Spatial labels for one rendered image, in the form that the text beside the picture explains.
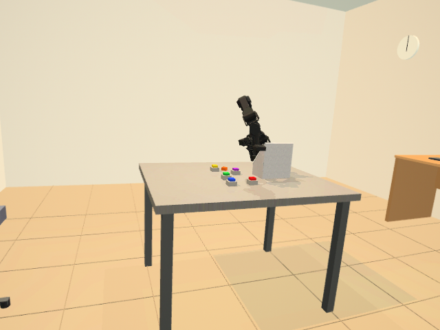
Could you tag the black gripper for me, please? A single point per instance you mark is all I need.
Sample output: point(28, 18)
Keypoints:
point(255, 147)

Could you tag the purple button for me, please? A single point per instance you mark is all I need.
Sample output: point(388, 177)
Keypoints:
point(235, 171)

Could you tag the blue button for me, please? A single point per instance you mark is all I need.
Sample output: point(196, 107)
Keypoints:
point(231, 182)

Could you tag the green button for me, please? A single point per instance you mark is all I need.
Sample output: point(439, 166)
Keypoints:
point(225, 175)

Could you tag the red button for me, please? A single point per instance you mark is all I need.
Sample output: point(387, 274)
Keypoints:
point(252, 181)

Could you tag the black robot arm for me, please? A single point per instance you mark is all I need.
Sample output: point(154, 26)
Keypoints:
point(251, 118)

